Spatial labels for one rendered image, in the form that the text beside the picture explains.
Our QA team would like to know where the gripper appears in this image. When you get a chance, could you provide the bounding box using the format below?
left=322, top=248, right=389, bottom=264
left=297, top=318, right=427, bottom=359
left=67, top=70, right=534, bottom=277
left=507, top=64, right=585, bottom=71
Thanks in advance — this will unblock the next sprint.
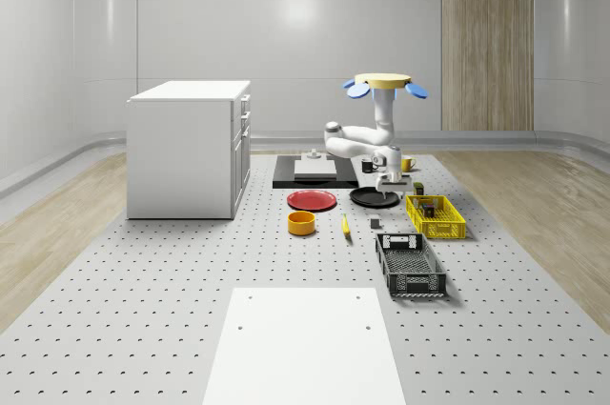
left=375, top=172, right=414, bottom=202

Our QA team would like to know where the black plate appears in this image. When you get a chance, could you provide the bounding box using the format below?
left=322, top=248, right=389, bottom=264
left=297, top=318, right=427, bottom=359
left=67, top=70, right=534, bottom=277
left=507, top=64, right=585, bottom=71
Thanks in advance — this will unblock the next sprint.
left=349, top=186, right=401, bottom=210

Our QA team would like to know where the yellow basket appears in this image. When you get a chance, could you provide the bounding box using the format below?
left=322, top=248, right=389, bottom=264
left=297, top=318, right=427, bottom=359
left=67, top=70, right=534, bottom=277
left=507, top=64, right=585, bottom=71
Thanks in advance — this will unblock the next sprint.
left=405, top=194, right=467, bottom=240

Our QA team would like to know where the red plate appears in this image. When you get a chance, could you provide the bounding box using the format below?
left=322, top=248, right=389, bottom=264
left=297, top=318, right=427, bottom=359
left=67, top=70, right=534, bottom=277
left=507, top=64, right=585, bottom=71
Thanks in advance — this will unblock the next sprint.
left=286, top=189, right=338, bottom=212

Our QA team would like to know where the dark grey basket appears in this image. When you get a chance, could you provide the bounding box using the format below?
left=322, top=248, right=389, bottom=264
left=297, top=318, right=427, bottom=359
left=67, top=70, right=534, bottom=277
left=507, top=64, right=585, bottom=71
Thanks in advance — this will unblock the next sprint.
left=375, top=232, right=449, bottom=299

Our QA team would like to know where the drone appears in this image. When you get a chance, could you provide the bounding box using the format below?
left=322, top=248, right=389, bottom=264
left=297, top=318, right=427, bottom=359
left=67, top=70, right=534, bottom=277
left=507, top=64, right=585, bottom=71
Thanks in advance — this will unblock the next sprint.
left=341, top=72, right=429, bottom=101

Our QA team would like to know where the yellow bowl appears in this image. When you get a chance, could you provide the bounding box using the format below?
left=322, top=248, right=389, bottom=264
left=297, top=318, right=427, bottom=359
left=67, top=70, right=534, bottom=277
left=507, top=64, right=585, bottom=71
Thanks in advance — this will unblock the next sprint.
left=287, top=211, right=316, bottom=236

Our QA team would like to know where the black stove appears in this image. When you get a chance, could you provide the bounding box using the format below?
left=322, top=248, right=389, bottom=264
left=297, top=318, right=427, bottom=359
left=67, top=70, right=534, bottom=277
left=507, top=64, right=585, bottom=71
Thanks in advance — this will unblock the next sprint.
left=272, top=150, right=359, bottom=190

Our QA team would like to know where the white board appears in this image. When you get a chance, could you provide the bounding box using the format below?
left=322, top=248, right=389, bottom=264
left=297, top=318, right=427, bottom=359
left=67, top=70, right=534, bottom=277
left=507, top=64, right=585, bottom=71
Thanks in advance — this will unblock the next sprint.
left=202, top=287, right=407, bottom=405

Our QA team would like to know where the white cabinet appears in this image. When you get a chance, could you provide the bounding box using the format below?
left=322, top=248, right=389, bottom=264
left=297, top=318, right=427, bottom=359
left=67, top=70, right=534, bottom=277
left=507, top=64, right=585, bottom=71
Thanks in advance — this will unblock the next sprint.
left=126, top=80, right=252, bottom=221

